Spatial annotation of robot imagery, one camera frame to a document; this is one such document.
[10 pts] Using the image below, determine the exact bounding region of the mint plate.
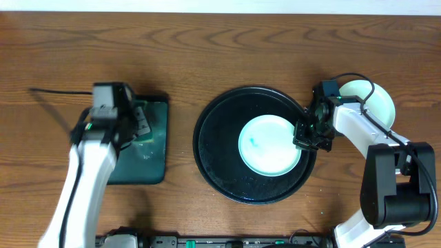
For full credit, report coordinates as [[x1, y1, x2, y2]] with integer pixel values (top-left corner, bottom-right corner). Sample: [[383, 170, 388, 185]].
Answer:
[[238, 114, 301, 177], [339, 79, 396, 128]]

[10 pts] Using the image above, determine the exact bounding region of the green scouring sponge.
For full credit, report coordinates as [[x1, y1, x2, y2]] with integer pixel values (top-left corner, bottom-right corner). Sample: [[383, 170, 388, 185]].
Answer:
[[134, 100, 153, 143]]

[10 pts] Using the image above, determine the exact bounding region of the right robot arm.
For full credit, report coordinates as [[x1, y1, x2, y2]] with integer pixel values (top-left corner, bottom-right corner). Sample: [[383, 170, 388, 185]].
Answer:
[[293, 94, 439, 247]]

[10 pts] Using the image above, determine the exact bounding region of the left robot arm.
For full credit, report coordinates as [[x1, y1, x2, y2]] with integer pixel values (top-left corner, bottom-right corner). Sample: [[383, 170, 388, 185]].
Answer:
[[39, 100, 167, 247]]

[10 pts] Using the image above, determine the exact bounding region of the black rectangular water tray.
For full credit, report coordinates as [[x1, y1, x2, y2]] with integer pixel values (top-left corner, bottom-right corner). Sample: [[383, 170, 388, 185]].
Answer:
[[108, 95, 169, 185]]

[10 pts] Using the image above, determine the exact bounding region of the black round tray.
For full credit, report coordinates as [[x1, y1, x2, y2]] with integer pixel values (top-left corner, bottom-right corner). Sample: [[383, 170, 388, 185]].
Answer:
[[193, 87, 317, 205]]

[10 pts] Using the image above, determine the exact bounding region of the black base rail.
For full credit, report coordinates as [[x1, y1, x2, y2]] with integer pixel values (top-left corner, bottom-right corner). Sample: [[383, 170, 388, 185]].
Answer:
[[95, 227, 336, 248]]

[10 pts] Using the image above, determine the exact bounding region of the right black cable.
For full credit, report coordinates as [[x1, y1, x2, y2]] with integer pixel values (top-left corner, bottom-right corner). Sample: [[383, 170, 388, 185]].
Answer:
[[329, 72, 439, 248]]

